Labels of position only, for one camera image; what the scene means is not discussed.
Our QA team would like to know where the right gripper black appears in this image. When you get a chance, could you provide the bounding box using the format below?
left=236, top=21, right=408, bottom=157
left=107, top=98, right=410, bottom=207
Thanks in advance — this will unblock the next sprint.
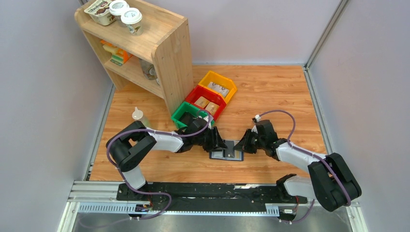
left=233, top=129, right=265, bottom=154

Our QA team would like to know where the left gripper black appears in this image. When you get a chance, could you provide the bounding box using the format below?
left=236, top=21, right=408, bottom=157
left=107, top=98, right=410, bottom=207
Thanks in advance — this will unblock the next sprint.
left=193, top=126, right=229, bottom=153

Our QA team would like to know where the grey credit card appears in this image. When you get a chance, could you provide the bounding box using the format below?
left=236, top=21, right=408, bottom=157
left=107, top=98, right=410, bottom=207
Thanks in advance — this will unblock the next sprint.
left=223, top=140, right=241, bottom=160

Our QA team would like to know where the navy blue card holder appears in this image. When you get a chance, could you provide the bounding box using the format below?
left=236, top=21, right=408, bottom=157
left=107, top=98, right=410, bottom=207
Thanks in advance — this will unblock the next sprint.
left=209, top=140, right=244, bottom=161

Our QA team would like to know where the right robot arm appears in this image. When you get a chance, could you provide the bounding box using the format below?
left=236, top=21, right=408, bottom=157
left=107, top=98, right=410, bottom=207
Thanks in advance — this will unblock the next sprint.
left=234, top=120, right=362, bottom=212

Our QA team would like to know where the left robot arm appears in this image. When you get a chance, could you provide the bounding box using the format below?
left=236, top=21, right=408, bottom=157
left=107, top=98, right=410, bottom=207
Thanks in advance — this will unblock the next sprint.
left=106, top=117, right=228, bottom=201

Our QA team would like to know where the brown packet right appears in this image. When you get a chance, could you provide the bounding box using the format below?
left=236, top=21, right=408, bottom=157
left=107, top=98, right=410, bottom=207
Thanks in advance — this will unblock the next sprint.
left=205, top=102, right=219, bottom=115

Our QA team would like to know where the brown packet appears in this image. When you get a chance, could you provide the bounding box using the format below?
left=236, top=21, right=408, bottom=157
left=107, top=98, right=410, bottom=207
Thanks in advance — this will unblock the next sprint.
left=194, top=96, right=210, bottom=109
left=205, top=102, right=219, bottom=115

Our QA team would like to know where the black bag in green bin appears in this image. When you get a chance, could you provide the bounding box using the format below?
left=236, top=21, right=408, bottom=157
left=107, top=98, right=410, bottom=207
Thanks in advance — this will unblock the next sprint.
left=178, top=112, right=196, bottom=127

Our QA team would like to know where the brown packet left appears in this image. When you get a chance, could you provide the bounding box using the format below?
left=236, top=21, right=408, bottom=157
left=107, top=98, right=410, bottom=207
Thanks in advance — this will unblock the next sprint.
left=194, top=96, right=210, bottom=109

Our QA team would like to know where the green plastic bin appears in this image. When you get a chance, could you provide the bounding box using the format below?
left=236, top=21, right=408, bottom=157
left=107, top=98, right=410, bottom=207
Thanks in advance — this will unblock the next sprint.
left=171, top=102, right=207, bottom=129

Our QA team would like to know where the white sachet in yellow bin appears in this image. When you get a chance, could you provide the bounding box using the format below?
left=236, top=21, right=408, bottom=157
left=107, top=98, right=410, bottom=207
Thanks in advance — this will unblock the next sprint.
left=207, top=82, right=230, bottom=98

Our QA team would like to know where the red plastic bin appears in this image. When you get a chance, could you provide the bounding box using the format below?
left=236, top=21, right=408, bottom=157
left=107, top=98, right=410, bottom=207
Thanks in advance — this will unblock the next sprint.
left=185, top=85, right=227, bottom=121

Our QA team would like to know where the yellow plastic bin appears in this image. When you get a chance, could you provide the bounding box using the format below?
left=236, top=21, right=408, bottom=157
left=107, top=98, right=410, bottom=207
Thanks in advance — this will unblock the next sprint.
left=198, top=71, right=237, bottom=104

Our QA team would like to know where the clear squeeze bottle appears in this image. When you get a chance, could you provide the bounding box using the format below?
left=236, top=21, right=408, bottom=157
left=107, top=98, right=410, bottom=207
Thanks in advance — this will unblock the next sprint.
left=132, top=107, right=151, bottom=128

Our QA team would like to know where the glass jar on shelf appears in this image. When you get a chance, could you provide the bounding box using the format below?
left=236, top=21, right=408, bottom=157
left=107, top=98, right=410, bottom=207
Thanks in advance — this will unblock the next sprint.
left=139, top=58, right=157, bottom=80

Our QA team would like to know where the wooden shelf unit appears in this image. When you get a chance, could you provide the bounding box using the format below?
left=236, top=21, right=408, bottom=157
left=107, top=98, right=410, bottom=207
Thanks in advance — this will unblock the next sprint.
left=74, top=0, right=194, bottom=114

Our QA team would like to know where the orange snack package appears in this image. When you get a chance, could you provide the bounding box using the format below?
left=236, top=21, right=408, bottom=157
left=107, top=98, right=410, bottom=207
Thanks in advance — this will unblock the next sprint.
left=100, top=40, right=133, bottom=66

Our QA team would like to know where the white lidded paper cup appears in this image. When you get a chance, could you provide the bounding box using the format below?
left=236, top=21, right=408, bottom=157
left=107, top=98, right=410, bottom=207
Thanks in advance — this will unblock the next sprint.
left=109, top=0, right=129, bottom=27

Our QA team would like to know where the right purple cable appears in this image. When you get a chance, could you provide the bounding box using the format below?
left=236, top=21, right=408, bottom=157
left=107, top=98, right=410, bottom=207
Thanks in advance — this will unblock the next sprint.
left=252, top=110, right=352, bottom=225

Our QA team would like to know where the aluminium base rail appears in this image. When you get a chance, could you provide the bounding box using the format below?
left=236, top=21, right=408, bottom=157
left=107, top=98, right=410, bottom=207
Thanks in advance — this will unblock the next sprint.
left=58, top=181, right=369, bottom=232

